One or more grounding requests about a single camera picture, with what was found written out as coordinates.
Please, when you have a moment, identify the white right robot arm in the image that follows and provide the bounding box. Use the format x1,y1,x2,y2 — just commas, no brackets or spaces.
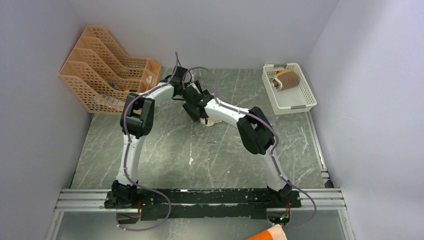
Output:
174,83,292,207

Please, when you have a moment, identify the orange white striped object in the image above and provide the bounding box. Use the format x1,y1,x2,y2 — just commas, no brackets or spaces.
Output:
247,224,287,240

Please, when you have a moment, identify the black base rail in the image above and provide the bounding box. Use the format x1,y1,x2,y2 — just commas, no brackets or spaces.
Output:
103,188,302,221

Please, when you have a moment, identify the orange plastic file rack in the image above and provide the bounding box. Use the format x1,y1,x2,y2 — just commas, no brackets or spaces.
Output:
58,25,162,115

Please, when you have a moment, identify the aluminium frame rail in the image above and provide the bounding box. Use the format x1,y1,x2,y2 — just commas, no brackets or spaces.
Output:
55,188,347,212

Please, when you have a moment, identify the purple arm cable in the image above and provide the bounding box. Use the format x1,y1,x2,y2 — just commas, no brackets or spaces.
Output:
180,67,318,229
115,51,183,232

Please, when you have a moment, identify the yellow brown bear towel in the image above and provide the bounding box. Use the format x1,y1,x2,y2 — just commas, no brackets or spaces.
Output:
270,69,300,91

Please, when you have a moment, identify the white plastic basket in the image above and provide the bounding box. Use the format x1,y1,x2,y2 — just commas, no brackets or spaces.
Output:
262,63,317,115

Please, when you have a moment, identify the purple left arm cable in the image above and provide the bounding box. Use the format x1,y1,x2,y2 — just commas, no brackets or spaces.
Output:
115,51,183,232

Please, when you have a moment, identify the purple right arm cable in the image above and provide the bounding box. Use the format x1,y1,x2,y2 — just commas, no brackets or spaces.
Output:
180,67,318,229

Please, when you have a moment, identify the white towel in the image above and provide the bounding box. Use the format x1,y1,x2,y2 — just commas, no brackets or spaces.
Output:
200,117,223,127

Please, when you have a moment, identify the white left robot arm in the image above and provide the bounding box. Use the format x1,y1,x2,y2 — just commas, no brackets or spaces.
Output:
104,65,192,209

